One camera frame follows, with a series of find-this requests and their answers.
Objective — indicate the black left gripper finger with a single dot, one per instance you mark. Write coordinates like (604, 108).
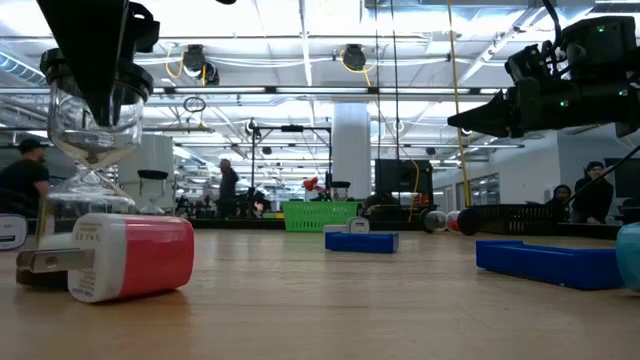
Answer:
(95, 50)
(145, 27)

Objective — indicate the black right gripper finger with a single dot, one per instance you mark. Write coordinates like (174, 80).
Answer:
(505, 134)
(495, 112)

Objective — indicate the black capped hourglass white sand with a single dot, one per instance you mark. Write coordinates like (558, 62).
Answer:
(65, 130)

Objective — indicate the blue wall charger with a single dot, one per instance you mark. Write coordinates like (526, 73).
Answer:
(631, 255)

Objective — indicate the blue framed digital display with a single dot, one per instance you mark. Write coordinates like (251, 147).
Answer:
(545, 265)
(362, 242)

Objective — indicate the person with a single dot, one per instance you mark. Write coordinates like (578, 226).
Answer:
(20, 180)
(595, 192)
(561, 192)
(228, 185)

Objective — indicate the black plastic basket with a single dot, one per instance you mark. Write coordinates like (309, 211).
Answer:
(525, 217)

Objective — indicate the black monitor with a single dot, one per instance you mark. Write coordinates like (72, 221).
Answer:
(627, 175)

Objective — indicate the black equipment cart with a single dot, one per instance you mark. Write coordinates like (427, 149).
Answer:
(402, 180)

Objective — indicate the red object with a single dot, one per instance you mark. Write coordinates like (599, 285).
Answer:
(312, 184)

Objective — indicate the green plastic basket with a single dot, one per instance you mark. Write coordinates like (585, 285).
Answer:
(315, 216)

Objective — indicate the black metal frame stand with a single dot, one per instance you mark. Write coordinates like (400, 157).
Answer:
(292, 128)

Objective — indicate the black aluminium table frame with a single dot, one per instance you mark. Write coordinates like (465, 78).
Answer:
(225, 224)

